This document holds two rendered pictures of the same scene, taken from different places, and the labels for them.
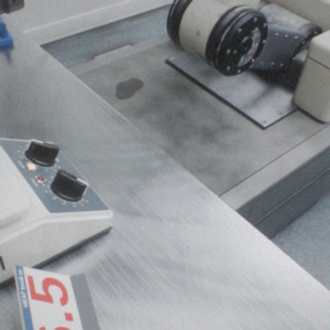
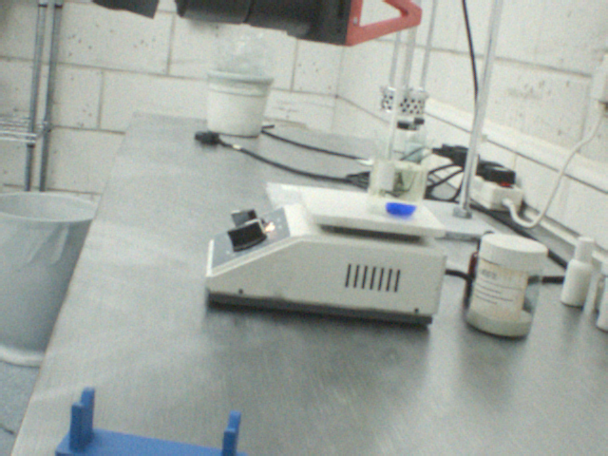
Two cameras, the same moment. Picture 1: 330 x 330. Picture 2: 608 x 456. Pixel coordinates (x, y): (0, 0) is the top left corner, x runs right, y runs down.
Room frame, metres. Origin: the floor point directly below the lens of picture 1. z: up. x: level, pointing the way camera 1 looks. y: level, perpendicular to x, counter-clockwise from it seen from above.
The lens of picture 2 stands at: (0.92, 0.60, 0.99)
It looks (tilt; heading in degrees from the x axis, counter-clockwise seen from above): 13 degrees down; 216
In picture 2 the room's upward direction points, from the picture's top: 8 degrees clockwise
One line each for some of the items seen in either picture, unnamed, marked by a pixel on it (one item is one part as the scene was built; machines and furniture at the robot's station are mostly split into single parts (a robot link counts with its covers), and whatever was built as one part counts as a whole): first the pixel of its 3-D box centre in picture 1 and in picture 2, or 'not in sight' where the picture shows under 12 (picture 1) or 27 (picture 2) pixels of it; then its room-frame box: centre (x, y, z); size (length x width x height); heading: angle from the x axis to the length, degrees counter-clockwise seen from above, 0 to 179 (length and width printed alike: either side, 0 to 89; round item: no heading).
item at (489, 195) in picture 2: not in sight; (466, 175); (-0.49, -0.08, 0.77); 0.40 x 0.06 x 0.04; 46
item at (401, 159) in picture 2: not in sight; (399, 171); (0.25, 0.21, 0.87); 0.06 x 0.05 x 0.08; 31
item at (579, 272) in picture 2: not in sight; (579, 271); (0.05, 0.32, 0.79); 0.03 x 0.03 x 0.07
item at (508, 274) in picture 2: not in sight; (506, 285); (0.20, 0.31, 0.79); 0.06 x 0.06 x 0.08
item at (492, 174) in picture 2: not in sight; (493, 174); (-0.38, 0.02, 0.80); 0.07 x 0.04 x 0.02; 136
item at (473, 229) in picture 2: not in sight; (378, 210); (-0.10, -0.02, 0.76); 0.30 x 0.20 x 0.01; 136
